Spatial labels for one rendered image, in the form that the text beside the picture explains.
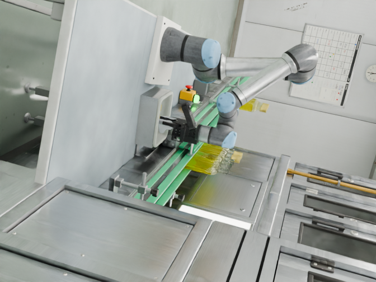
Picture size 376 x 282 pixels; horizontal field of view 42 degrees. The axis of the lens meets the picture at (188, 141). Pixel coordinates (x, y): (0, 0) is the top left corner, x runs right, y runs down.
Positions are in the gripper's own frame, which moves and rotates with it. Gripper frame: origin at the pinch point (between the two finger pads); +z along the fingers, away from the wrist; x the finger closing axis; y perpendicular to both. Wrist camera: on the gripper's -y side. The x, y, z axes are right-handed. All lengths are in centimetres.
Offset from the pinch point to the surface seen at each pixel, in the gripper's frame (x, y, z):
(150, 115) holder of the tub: -9.0, -3.3, 0.1
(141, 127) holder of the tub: -8.9, 2.8, 3.4
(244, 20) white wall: 608, 3, 64
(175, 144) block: 10.3, 13.7, -7.3
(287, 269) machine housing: -85, 3, -65
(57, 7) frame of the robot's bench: -66, -47, 13
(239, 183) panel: 32, 34, -38
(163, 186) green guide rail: -25.7, 18.6, -14.2
